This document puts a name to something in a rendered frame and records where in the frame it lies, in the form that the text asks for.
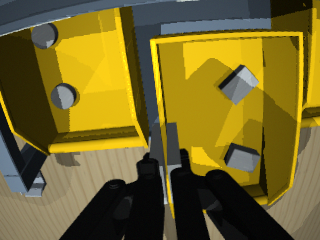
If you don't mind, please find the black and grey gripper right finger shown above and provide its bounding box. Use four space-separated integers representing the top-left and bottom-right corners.
166 122 294 240

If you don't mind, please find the grey metal block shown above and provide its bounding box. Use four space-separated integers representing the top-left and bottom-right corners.
218 64 259 106
224 142 261 173

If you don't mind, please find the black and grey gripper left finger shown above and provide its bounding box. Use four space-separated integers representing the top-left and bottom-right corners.
59 124 167 240

